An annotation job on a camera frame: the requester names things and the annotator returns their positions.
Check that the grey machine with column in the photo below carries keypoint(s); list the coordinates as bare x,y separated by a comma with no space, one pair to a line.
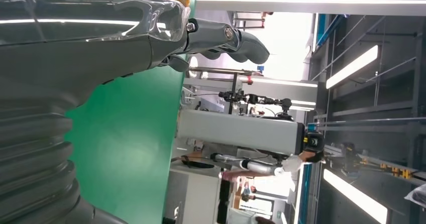
239,131

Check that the metal rail with clamps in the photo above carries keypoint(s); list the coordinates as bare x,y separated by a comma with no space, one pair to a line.
226,70

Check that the green table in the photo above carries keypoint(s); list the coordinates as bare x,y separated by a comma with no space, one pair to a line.
126,142

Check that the person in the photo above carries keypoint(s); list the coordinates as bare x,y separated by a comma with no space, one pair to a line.
293,164

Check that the white LED wall strip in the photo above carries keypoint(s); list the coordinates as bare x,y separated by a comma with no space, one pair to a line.
299,0

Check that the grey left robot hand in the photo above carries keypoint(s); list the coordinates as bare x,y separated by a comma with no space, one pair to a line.
83,52

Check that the long ceiling light panel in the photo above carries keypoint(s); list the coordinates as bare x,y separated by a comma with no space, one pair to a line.
356,196
352,66

